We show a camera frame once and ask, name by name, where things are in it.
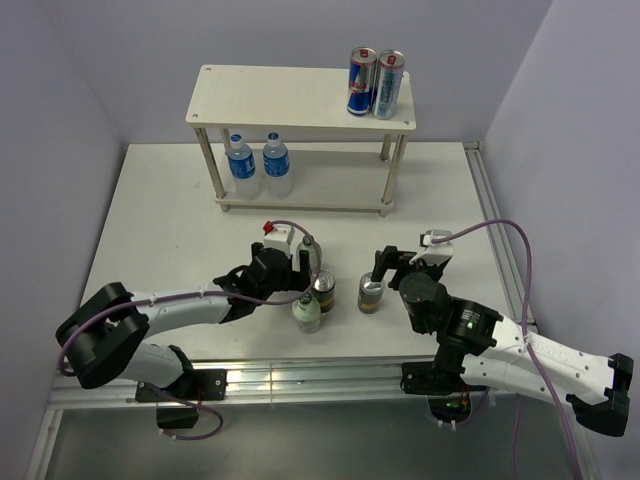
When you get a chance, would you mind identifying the green cap glass bottle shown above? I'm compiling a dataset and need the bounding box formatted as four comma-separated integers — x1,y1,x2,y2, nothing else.
292,293,321,334
296,236,322,277

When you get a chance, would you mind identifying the Pocari Sweat bottle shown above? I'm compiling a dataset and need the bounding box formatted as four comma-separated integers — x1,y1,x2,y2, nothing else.
262,132,293,199
226,134,261,200

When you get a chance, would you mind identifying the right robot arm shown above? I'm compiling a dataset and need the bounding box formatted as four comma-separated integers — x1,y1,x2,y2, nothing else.
372,246,634,437

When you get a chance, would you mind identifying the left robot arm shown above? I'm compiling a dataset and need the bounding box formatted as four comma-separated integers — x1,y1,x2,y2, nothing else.
55,242,321,399

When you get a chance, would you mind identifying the white two-tier shelf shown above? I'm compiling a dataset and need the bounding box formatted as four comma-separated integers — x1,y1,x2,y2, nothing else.
186,65,416,216

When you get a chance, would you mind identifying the grey coffee can right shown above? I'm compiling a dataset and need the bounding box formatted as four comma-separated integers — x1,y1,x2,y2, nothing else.
357,272,386,314

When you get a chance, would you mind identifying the black coffee can left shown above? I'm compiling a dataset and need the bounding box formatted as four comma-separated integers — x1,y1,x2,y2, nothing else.
312,270,335,313

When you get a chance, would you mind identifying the silver Red Bull can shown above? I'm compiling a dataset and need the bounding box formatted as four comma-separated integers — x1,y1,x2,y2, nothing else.
371,50,406,120

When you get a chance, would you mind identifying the blue Red Bull can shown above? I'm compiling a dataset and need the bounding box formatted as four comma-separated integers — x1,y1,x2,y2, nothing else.
347,47,378,116

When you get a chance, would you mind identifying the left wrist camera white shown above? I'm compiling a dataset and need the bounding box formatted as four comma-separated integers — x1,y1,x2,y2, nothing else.
262,221,295,259

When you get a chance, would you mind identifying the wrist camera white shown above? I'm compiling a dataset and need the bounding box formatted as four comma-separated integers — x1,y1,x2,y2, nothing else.
262,221,295,259
409,230,454,266

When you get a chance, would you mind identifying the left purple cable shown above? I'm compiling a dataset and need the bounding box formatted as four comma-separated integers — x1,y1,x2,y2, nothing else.
57,219,322,440

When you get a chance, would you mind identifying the purple cable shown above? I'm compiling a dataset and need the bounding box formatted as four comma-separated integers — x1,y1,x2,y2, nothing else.
57,219,322,440
432,219,584,480

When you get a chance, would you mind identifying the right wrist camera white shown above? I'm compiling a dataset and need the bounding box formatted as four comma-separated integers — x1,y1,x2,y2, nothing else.
409,230,454,266

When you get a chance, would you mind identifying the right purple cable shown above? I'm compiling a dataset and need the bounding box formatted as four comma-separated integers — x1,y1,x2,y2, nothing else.
432,219,584,480

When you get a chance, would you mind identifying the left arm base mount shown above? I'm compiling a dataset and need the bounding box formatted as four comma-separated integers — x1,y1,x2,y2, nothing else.
134,368,227,432

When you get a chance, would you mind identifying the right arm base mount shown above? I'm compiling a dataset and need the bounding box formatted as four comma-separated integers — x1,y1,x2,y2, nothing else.
399,361,491,431

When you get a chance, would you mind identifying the aluminium front rail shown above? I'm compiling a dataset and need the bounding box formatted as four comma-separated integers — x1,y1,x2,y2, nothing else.
27,359,492,479

